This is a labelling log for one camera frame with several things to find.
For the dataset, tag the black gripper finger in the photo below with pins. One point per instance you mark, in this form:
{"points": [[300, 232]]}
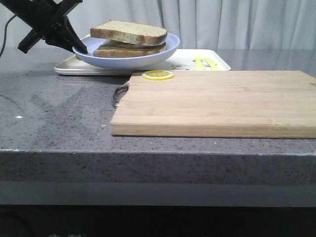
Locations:
{"points": [[63, 35]]}

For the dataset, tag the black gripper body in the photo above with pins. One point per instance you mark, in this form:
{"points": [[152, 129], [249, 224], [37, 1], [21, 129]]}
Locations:
{"points": [[40, 15]]}

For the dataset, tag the light blue plate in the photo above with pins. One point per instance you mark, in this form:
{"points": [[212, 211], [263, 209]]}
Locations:
{"points": [[172, 43]]}

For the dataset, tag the bread slice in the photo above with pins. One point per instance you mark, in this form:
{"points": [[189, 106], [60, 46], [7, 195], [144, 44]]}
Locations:
{"points": [[130, 32], [114, 49]]}

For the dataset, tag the fried egg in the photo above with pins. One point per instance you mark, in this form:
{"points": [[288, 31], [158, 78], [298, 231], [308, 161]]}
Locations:
{"points": [[127, 45]]}

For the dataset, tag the white bear tray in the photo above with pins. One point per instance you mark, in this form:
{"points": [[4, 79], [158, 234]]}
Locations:
{"points": [[182, 59]]}

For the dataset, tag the lemon slice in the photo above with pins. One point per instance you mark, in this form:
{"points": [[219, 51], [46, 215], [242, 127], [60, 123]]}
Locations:
{"points": [[157, 75]]}

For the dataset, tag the grey white curtain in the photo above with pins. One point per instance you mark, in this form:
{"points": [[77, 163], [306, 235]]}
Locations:
{"points": [[211, 24]]}

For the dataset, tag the yellow plastic fork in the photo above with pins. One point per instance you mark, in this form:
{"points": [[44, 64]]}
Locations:
{"points": [[199, 66]]}

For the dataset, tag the yellow plastic knife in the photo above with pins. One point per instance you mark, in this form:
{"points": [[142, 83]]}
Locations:
{"points": [[213, 64]]}

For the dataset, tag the wooden cutting board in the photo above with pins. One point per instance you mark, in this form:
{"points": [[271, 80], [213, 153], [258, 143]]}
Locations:
{"points": [[230, 104]]}

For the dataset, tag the metal cutting board handle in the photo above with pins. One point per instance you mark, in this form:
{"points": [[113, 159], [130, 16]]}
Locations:
{"points": [[117, 92]]}

